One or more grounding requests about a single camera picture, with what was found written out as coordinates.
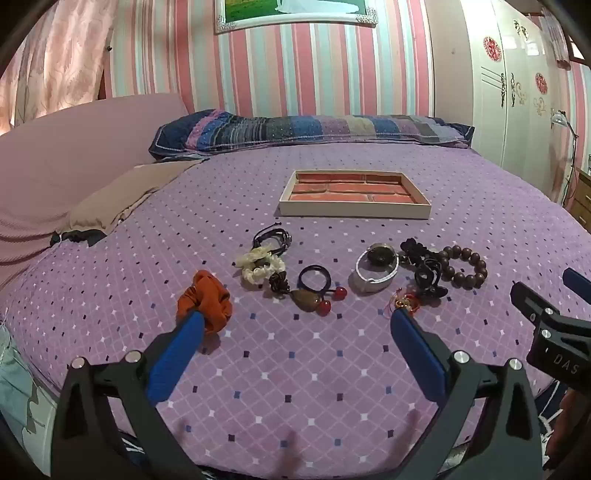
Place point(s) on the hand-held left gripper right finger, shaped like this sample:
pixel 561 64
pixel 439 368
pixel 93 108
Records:
pixel 418 355

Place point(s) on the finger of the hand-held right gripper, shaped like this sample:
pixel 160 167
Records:
pixel 579 284
pixel 531 302

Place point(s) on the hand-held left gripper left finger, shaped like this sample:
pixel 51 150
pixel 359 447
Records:
pixel 178 355

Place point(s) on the red gold charm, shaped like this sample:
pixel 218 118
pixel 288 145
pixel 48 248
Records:
pixel 406 302

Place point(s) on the orange scrunchie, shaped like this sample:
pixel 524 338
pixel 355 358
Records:
pixel 207 300

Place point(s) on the black hair claw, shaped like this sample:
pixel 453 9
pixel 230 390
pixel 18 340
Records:
pixel 427 281

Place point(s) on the white wristwatch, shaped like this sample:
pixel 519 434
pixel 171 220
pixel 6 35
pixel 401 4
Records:
pixel 369 282

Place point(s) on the cream scrunchie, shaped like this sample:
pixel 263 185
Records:
pixel 251 274

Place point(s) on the brown knot stone pendant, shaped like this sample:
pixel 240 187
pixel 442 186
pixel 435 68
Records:
pixel 304 299

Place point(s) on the brick pattern jewelry tray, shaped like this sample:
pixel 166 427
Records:
pixel 353 189

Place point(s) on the wooden nightstand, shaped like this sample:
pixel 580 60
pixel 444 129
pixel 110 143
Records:
pixel 581 198

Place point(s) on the purple diamond bedspread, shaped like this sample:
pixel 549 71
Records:
pixel 286 383

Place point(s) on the dark cloth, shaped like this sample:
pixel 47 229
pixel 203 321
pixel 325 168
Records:
pixel 81 237

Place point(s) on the light blue cloth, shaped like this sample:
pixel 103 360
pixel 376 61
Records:
pixel 18 397

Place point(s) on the desk lamp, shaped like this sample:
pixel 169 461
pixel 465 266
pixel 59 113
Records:
pixel 558 120

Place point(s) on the tan folded blanket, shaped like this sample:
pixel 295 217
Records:
pixel 124 194

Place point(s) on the white wardrobe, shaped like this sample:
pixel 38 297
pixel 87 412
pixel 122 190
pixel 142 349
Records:
pixel 512 110

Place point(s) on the pink headboard cushion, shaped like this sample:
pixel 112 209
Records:
pixel 69 152

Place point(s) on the striped patchwork pillow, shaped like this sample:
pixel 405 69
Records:
pixel 300 129

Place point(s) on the pink floral curtain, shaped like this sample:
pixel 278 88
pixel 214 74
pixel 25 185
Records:
pixel 51 69

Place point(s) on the white framed picture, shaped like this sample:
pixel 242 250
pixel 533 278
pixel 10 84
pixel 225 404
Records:
pixel 295 11

